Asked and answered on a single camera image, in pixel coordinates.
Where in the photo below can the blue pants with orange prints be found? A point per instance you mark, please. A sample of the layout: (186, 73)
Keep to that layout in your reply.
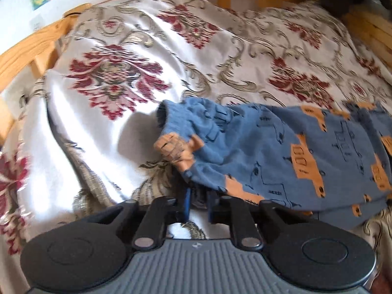
(333, 164)

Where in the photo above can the wooden bed frame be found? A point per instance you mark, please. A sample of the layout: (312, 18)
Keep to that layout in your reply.
(276, 52)

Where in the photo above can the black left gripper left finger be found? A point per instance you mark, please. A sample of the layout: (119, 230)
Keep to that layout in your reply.
(144, 227)

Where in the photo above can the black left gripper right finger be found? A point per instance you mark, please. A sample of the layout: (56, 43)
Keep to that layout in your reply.
(252, 226)

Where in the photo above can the white floral bedspread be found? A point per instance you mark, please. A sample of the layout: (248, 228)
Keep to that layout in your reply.
(69, 155)

